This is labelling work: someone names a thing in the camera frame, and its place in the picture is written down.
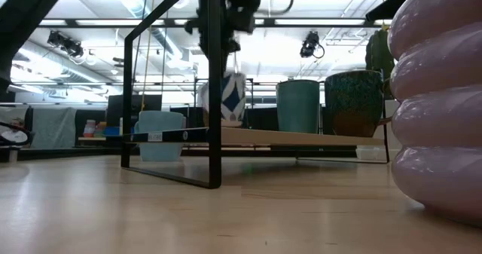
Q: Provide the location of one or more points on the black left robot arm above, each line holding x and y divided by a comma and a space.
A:
26, 13

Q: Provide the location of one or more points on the white red bottle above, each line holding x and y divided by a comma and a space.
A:
89, 129

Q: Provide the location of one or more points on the black overhead frame beam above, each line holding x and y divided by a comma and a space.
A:
269, 22

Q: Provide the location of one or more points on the green cactus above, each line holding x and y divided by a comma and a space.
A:
378, 50

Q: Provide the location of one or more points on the blue box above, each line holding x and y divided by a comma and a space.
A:
112, 131

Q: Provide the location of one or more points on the black ceiling camera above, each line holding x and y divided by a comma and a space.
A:
310, 44
66, 44

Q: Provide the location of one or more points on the white mug blue pattern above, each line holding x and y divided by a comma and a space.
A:
233, 99

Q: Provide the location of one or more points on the teal mug white interior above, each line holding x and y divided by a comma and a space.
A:
297, 107

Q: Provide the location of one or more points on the gray cloth cover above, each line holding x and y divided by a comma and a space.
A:
56, 127

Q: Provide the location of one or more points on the pink ribbed vase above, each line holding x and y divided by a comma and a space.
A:
440, 114

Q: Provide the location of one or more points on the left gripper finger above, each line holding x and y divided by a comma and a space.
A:
202, 44
229, 43

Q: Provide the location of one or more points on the black frame wooden shelf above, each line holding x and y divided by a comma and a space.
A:
214, 133

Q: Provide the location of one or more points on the black monitor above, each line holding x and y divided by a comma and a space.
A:
150, 103

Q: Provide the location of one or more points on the dark green brown mug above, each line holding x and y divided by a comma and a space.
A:
352, 103

